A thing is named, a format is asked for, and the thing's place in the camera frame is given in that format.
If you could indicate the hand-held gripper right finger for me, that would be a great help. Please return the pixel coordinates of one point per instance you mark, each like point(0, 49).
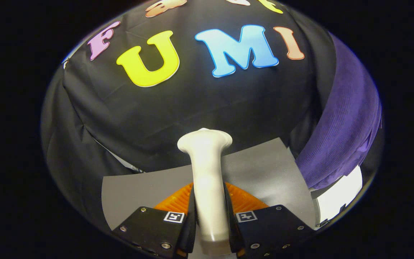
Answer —
point(271, 230)

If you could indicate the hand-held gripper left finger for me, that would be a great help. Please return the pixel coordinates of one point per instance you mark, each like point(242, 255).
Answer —
point(153, 230)

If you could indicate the white garment steamer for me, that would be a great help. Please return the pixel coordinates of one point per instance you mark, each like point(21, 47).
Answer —
point(207, 180)

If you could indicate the white shirt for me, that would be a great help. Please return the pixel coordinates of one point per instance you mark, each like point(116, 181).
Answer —
point(340, 196)

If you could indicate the grey cabinet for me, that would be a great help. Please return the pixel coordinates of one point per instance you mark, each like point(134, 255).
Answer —
point(264, 172)

